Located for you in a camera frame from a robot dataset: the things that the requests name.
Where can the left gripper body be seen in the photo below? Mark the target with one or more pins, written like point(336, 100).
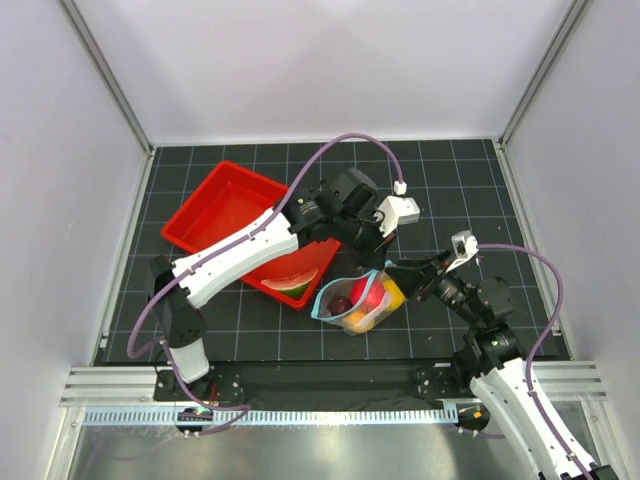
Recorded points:
point(354, 230)

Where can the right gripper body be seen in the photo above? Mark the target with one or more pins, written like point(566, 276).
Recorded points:
point(436, 280)

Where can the yellow lemon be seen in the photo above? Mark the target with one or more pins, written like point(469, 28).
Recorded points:
point(397, 298)

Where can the red apple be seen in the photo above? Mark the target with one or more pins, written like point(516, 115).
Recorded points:
point(367, 293)

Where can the clear zip top bag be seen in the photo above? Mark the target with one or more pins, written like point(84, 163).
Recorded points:
point(342, 286)

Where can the dark plum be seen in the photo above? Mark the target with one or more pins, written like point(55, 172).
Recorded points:
point(339, 305)

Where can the orange peach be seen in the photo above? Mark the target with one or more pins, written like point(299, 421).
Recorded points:
point(358, 322)

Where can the red plastic tray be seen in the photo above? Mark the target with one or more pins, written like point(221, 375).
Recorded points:
point(229, 198)

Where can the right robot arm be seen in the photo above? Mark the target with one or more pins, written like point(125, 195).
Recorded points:
point(494, 367)

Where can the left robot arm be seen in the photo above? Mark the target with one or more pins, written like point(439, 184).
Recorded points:
point(343, 210)

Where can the black grid mat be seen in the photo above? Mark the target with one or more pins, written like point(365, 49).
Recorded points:
point(458, 185)

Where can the watermelon slice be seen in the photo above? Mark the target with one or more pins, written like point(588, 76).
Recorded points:
point(293, 286)

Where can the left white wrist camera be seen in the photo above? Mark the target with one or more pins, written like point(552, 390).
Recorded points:
point(395, 211)

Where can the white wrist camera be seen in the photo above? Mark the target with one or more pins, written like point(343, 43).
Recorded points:
point(464, 247)
point(395, 211)

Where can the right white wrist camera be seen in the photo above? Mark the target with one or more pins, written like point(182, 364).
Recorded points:
point(464, 247)

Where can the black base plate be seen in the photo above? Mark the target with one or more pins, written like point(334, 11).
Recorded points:
point(332, 385)

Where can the slotted cable duct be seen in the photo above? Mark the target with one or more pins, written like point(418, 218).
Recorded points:
point(187, 416)

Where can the right aluminium frame post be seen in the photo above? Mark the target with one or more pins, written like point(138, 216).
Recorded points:
point(559, 40)

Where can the aluminium frame post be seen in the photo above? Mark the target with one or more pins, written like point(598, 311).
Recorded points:
point(100, 63)
point(559, 40)

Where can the left aluminium frame post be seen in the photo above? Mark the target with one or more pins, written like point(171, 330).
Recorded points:
point(100, 63)

